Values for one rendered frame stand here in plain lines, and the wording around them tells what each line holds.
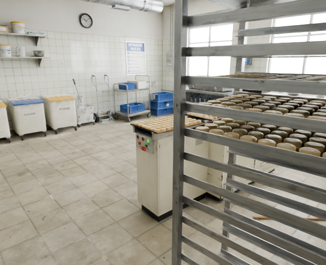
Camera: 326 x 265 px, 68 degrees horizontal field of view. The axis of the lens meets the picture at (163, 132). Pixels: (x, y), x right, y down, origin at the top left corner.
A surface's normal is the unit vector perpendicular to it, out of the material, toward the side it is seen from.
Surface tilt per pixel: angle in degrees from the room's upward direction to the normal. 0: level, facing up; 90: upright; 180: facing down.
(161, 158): 90
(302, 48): 90
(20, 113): 93
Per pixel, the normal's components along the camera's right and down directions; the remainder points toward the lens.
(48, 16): 0.67, 0.21
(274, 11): -0.66, 0.21
